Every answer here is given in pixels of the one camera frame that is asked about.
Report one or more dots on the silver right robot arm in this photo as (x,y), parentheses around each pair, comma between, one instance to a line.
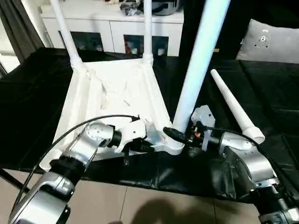
(252,163)

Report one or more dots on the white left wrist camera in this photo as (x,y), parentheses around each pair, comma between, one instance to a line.
(133,130)

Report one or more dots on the black furniture with yellow label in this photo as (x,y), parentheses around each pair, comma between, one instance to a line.
(233,14)

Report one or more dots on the grey cushion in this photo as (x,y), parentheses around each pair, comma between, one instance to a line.
(268,42)

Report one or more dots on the black work mat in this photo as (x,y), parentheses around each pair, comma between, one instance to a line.
(23,105)

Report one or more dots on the white glass-door cabinet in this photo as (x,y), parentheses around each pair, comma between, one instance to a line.
(105,25)

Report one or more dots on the white plastic table top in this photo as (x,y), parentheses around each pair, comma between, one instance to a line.
(116,93)

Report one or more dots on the grey pleated curtain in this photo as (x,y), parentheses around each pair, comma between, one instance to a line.
(16,28)

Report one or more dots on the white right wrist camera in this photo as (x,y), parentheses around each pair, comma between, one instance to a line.
(204,116)

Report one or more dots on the grey round cooker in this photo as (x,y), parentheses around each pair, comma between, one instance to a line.
(165,7)

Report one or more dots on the white plastic table leg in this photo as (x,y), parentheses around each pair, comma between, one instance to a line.
(67,39)
(233,102)
(147,35)
(198,65)

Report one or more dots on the black metal frame bar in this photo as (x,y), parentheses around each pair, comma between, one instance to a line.
(11,178)

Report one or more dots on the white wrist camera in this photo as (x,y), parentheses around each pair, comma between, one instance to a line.
(204,116)
(133,130)

